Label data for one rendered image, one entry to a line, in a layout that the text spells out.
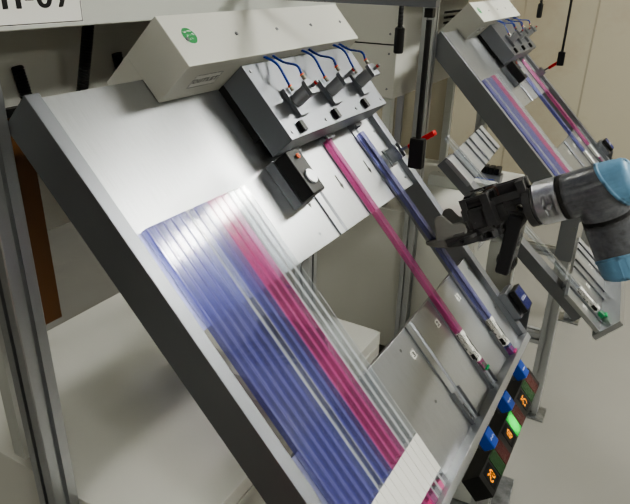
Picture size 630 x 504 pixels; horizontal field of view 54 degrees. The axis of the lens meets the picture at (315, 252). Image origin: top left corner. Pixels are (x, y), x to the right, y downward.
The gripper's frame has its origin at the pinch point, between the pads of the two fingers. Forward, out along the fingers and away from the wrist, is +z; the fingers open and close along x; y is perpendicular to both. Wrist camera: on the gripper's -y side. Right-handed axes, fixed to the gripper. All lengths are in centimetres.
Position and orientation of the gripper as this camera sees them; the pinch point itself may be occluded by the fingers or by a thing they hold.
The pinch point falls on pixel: (435, 243)
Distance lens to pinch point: 118.5
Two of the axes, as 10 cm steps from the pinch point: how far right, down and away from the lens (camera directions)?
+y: -3.9, -9.1, -1.6
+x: -5.0, 3.5, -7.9
